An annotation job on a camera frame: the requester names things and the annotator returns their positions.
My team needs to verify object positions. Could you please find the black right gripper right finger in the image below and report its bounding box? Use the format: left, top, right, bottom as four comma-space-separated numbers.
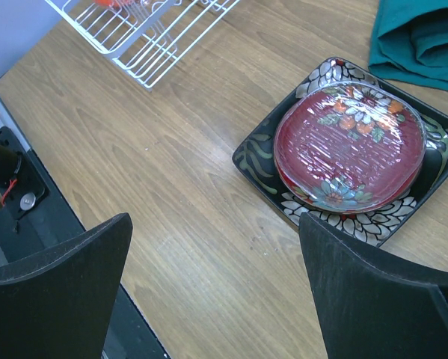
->
298, 214, 448, 358

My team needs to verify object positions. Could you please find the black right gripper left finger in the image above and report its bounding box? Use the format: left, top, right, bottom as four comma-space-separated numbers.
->
0, 213, 132, 358

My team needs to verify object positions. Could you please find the red floral round plate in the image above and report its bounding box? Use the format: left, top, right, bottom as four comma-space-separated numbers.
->
274, 84, 425, 215

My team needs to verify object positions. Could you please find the black square floral plate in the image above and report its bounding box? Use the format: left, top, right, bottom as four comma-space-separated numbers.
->
233, 57, 448, 247

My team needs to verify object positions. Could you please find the orange round plate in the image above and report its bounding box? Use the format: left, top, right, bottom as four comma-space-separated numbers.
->
93, 0, 135, 9

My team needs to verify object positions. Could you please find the green hooded garment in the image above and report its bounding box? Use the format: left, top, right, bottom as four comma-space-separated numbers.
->
369, 0, 448, 91

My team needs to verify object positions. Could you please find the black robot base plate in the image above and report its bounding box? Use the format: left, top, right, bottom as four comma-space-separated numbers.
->
0, 111, 172, 359

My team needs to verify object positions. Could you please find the aluminium table rail frame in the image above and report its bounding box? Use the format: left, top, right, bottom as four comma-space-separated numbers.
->
0, 73, 34, 150

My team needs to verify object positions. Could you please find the white wire dish rack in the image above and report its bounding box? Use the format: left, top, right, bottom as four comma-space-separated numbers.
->
46, 0, 237, 90

